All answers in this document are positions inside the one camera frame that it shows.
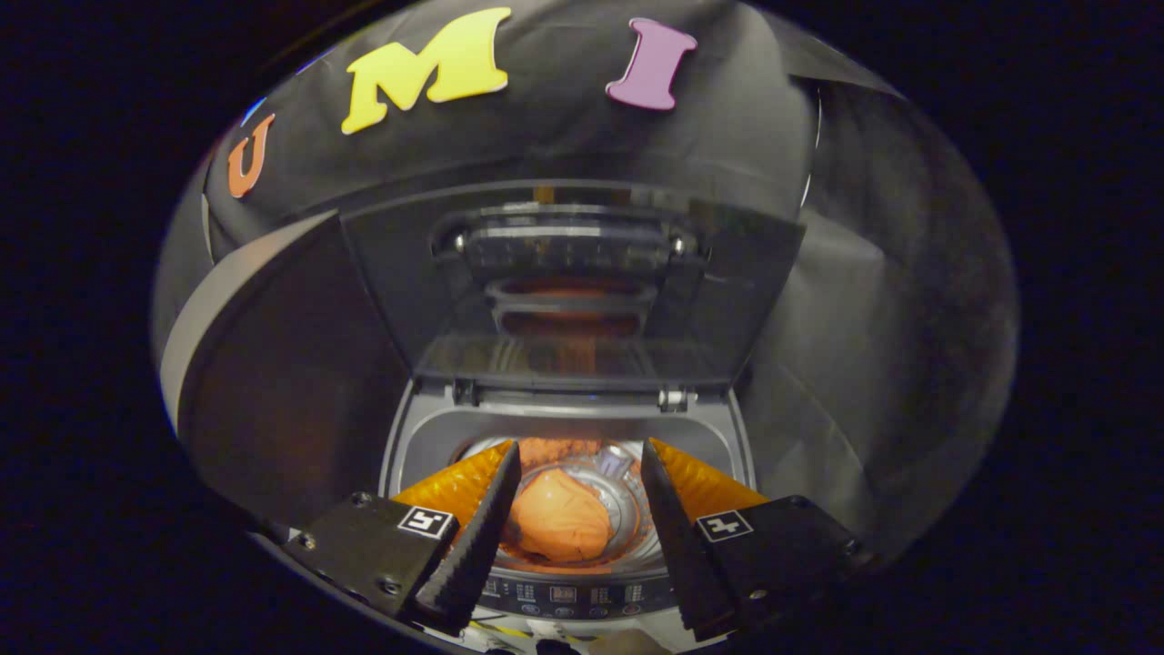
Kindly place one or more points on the dark washing machine lid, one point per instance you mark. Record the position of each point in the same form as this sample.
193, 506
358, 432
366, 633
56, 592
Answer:
400, 282

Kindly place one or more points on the orange polo shirt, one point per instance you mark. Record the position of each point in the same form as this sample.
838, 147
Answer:
555, 518

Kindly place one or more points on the grey cabinet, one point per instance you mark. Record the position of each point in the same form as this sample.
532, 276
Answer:
291, 391

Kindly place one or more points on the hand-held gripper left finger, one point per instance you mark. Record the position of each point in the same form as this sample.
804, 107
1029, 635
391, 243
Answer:
473, 546

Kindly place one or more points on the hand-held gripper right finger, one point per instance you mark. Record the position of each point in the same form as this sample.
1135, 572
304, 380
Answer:
682, 546

